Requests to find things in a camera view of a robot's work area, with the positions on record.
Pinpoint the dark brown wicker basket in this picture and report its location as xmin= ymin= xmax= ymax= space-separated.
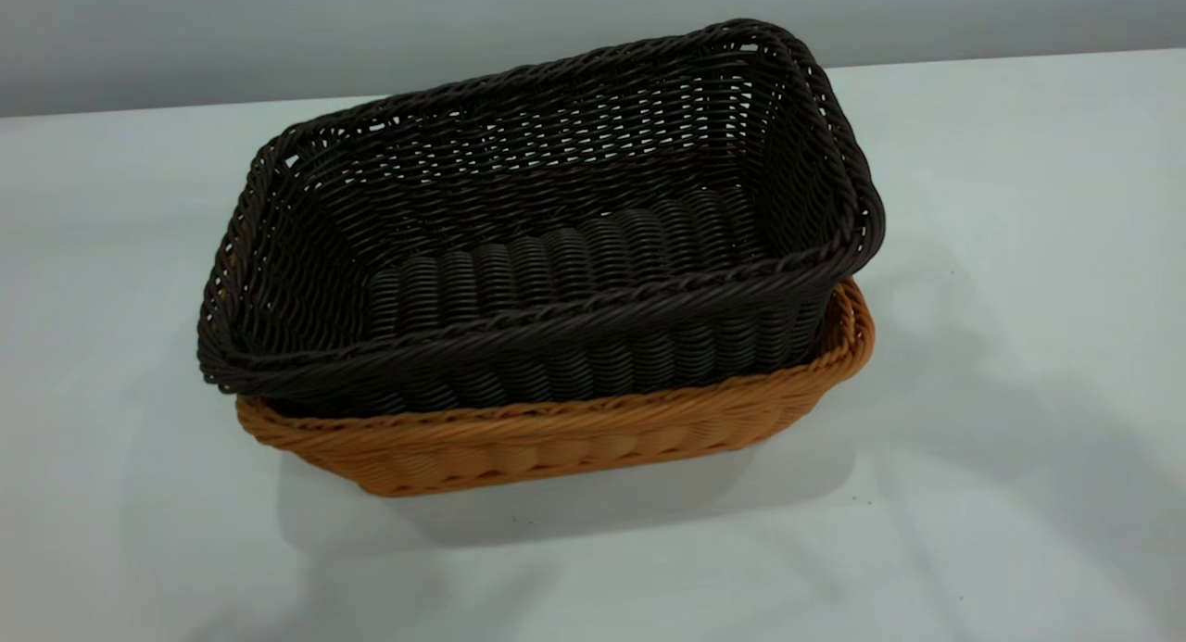
xmin=196 ymin=19 xmax=887 ymax=419

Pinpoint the light brown wicker basket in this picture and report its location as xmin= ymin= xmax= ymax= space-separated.
xmin=234 ymin=278 xmax=876 ymax=497

